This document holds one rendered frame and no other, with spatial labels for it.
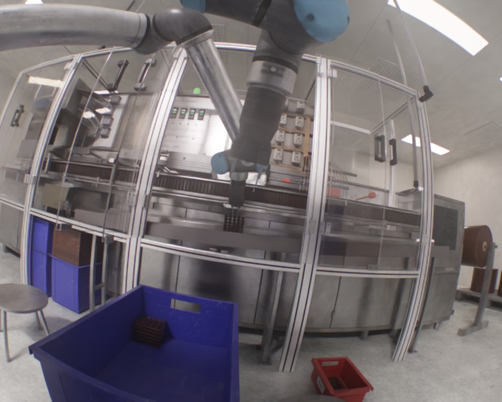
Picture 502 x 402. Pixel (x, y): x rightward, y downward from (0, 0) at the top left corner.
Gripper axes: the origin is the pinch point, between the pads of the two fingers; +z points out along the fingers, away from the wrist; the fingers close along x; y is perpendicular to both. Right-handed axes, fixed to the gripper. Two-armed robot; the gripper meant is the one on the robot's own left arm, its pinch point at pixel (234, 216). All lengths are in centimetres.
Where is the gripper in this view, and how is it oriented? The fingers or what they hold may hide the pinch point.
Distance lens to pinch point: 115.5
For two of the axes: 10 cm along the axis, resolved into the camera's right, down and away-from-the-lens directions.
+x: -9.9, -1.1, -0.2
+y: 0.4, -4.7, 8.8
